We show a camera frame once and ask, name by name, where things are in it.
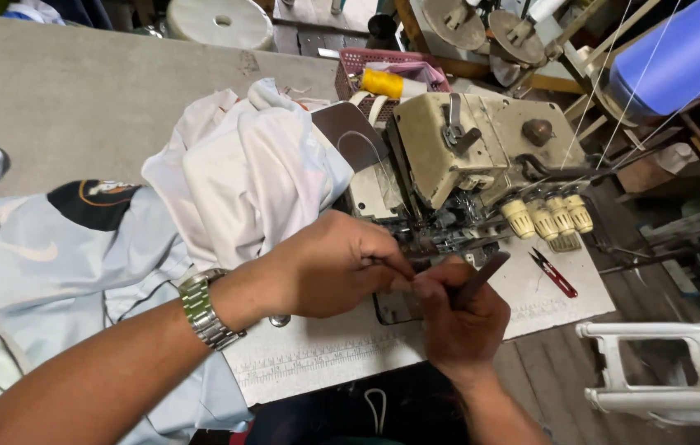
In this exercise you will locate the blue fabric roll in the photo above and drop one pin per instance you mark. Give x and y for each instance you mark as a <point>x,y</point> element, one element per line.
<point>677,55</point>

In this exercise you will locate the white fabric heap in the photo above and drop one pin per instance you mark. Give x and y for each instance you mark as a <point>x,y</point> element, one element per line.
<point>251,173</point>

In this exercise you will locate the red thread snips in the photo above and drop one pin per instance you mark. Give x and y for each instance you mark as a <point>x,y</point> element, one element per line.
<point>554,273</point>

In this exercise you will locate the silver metal wristwatch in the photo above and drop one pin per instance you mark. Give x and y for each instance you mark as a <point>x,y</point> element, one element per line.
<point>202,309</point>

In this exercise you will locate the silver round knob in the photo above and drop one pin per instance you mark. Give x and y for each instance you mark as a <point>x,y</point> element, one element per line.
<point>280,320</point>

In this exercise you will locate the pink plastic basket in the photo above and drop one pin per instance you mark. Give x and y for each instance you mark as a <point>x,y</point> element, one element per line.
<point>356,62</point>

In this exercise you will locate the person's dark trousers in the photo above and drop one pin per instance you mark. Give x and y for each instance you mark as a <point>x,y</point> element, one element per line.
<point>350,408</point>

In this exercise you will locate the dark metal tweezers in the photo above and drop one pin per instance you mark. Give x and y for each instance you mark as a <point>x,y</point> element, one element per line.
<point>479,279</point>

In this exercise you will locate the light blue printed garment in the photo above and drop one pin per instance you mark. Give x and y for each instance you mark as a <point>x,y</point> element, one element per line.
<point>47,272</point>

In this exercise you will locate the metal thread stand discs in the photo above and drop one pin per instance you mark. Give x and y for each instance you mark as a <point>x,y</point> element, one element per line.
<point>486,28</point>

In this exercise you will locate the person's right hand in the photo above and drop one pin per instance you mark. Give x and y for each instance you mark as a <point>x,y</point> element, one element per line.
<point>464,334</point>

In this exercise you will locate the cluttered wooden rack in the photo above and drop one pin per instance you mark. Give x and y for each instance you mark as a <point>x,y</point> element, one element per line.
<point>683,204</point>

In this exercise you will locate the yellow thread spool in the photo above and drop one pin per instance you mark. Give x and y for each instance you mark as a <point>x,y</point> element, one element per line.
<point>382,83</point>

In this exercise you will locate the white ruler-marked machine board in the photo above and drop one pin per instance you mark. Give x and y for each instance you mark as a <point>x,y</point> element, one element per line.
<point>325,358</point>

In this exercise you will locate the beige overlock sewing machine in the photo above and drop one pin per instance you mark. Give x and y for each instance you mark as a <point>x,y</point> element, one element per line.
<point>479,167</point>

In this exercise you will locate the person's left hand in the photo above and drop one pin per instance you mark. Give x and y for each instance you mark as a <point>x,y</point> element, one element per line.
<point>319,272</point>

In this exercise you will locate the white round tape roll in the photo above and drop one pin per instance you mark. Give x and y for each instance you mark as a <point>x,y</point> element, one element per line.
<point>220,22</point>

